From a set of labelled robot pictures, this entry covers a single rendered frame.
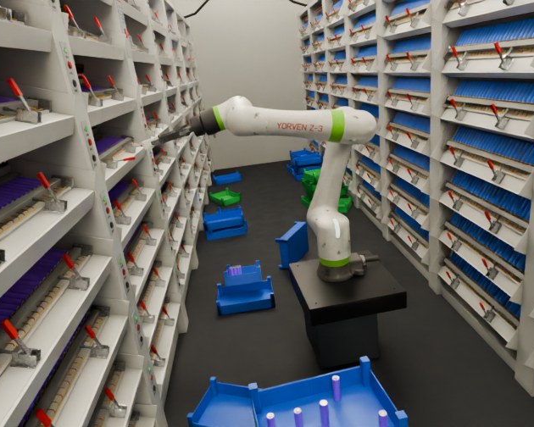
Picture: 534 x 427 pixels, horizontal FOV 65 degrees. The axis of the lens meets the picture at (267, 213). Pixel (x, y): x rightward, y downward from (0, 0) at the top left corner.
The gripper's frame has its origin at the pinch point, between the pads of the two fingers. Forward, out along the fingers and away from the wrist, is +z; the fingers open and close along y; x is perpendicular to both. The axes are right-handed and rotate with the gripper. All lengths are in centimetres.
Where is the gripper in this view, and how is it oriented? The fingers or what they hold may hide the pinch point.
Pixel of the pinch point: (152, 142)
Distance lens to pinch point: 164.3
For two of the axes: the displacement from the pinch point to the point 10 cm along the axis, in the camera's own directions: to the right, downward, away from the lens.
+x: -3.2, -8.9, -3.3
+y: -0.8, -3.2, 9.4
